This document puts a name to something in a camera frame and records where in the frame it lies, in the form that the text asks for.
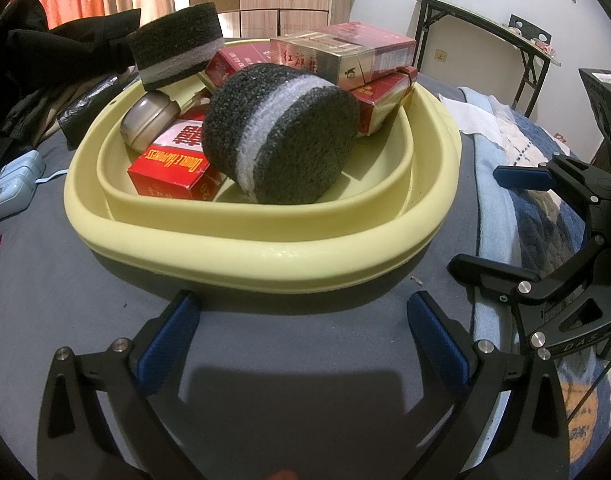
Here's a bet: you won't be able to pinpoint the light blue power strip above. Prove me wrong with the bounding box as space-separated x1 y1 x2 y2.
0 150 46 221

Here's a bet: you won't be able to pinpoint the grey round jar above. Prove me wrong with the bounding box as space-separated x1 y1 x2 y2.
120 90 180 153

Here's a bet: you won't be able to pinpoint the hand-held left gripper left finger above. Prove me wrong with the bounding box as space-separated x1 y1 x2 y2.
36 291 201 480

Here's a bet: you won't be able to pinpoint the red box white label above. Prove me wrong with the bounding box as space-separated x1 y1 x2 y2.
127 119 226 201

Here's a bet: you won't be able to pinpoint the black plastic bag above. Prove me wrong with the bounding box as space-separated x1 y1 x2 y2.
58 75 136 143

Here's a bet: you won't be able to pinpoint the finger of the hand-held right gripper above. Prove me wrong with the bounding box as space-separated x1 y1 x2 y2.
493 154 611 205
448 235 611 361

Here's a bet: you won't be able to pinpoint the black chair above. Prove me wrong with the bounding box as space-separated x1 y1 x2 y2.
508 14 553 51

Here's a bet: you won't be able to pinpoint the black folding table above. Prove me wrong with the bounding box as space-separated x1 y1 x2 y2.
404 0 561 121

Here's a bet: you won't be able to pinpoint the red box gold print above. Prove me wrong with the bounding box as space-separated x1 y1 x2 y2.
204 40 281 92

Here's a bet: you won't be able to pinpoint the red white packets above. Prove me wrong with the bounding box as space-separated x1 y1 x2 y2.
515 27 557 59

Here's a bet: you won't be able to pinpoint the red and silver carton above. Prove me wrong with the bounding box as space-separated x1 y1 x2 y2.
270 21 417 92

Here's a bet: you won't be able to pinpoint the yellow plastic basin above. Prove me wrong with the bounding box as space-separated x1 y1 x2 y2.
64 37 462 293

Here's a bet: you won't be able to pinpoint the small black grey sponge roll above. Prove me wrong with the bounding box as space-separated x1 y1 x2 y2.
126 2 225 92

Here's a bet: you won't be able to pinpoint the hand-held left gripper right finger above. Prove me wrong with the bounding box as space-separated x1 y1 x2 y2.
408 291 571 480

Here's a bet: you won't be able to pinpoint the white cloth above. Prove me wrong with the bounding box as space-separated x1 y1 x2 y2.
438 87 506 146

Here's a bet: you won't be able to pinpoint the dark red box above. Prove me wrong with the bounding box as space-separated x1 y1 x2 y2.
348 65 419 136

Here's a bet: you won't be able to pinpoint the large black grey sponge roll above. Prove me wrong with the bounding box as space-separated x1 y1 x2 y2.
202 63 361 206

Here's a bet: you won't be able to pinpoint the blue white checkered rug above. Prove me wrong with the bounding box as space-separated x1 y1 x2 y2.
473 87 611 466

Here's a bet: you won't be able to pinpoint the black jacket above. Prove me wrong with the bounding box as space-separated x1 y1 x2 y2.
0 0 142 161

